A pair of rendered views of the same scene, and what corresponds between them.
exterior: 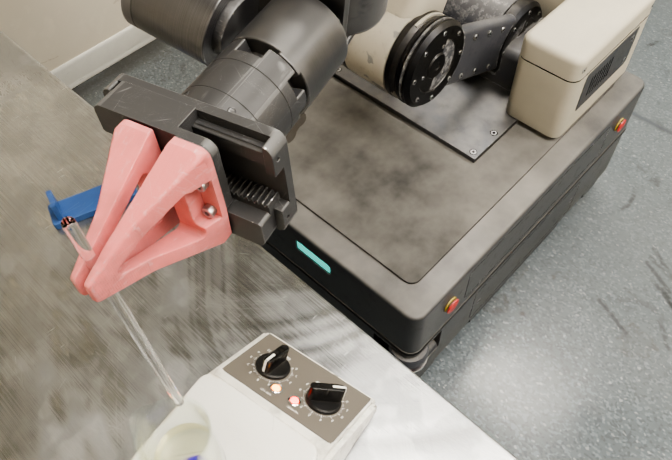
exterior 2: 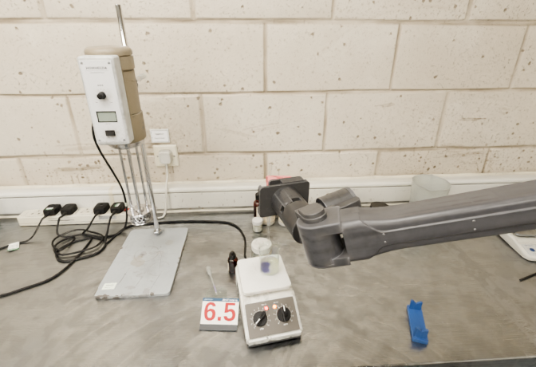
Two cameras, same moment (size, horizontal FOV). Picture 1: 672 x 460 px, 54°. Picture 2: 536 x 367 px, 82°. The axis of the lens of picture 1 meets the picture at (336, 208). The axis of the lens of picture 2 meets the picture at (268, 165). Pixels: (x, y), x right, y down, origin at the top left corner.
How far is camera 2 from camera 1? 0.66 m
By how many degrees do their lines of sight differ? 92
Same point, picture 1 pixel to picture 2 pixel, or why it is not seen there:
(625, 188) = not seen: outside the picture
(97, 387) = (325, 288)
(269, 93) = (281, 199)
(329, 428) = (250, 309)
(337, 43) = (290, 224)
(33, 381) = (340, 276)
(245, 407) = (271, 286)
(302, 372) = (275, 323)
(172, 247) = not seen: hidden behind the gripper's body
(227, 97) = (283, 191)
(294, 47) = (290, 207)
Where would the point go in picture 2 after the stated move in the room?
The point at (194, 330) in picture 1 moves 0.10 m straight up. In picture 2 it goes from (325, 321) to (329, 290)
